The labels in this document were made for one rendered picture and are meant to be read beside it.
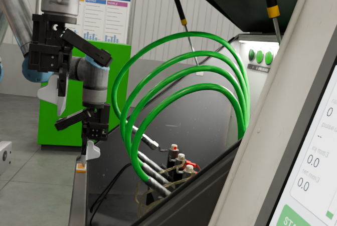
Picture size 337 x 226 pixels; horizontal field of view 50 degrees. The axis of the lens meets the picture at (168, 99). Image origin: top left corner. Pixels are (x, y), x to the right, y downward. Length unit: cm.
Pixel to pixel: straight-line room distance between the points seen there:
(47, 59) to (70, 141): 359
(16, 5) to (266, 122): 76
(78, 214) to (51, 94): 32
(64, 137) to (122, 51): 119
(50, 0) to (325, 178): 59
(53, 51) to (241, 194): 45
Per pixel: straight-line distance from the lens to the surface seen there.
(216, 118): 134
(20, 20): 109
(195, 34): 95
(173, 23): 740
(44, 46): 77
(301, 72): 56
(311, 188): 46
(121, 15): 733
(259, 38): 114
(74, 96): 422
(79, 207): 98
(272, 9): 67
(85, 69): 112
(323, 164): 46
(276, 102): 59
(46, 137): 435
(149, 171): 82
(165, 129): 130
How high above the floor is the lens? 139
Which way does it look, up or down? 9 degrees down
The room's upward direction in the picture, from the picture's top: 7 degrees clockwise
